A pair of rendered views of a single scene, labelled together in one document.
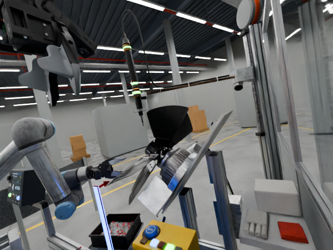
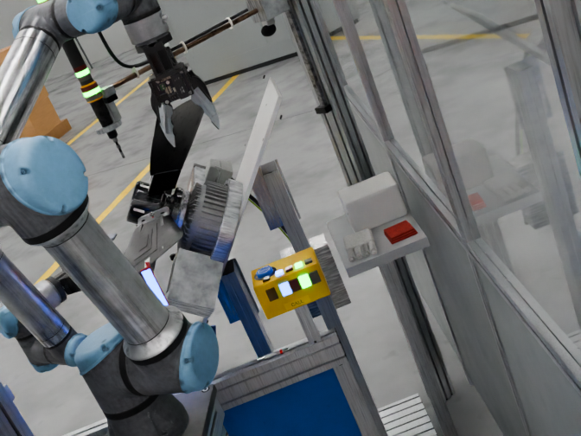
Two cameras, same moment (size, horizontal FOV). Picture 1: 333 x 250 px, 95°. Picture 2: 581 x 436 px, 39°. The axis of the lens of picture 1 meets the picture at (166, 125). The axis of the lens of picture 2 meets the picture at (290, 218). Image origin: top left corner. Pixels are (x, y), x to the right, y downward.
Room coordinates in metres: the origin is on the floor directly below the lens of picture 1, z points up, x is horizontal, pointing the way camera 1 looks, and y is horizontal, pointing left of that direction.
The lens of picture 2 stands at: (-1.13, 0.87, 1.86)
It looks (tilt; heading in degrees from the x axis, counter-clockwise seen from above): 22 degrees down; 330
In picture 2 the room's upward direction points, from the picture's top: 23 degrees counter-clockwise
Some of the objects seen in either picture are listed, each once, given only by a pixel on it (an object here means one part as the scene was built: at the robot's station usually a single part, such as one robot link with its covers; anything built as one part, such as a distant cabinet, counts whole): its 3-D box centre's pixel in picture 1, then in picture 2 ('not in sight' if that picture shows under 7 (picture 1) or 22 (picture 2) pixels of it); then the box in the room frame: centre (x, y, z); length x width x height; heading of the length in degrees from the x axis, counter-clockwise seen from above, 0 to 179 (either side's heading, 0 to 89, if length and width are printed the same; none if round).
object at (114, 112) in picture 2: (140, 102); (104, 110); (0.87, 0.12, 1.50); 0.09 x 0.07 x 0.10; 93
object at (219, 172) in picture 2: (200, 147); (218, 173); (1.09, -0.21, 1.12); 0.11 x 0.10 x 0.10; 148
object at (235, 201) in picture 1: (230, 215); (315, 277); (0.89, -0.27, 0.73); 0.15 x 0.09 x 0.22; 58
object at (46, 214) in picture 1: (47, 218); not in sight; (0.84, 0.77, 0.96); 0.03 x 0.03 x 0.20; 58
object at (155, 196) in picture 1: (156, 195); (193, 283); (0.81, 0.13, 0.98); 0.20 x 0.16 x 0.20; 58
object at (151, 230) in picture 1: (151, 231); (264, 272); (0.43, 0.11, 1.08); 0.04 x 0.04 x 0.02
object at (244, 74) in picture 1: (242, 75); (269, 3); (0.91, -0.49, 1.54); 0.10 x 0.07 x 0.08; 93
